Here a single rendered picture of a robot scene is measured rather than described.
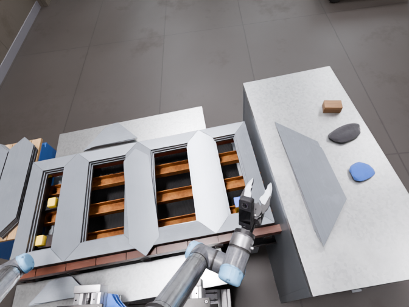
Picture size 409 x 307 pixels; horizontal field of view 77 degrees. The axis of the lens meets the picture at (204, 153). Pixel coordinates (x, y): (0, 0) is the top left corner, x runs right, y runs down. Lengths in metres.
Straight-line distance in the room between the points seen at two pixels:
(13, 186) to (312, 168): 1.96
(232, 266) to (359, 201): 0.83
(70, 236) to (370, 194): 1.68
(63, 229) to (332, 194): 1.55
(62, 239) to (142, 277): 0.53
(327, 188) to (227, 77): 2.35
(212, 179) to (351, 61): 2.71
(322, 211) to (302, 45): 2.91
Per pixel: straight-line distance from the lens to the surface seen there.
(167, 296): 0.80
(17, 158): 2.38
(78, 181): 1.95
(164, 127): 2.08
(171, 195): 1.85
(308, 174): 1.46
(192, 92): 3.34
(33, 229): 2.00
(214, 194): 1.60
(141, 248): 1.60
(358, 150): 1.64
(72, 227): 1.83
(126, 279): 1.80
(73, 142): 2.33
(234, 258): 0.87
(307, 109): 1.74
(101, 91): 3.83
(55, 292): 1.95
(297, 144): 1.54
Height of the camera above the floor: 2.34
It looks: 58 degrees down
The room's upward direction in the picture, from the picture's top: 13 degrees counter-clockwise
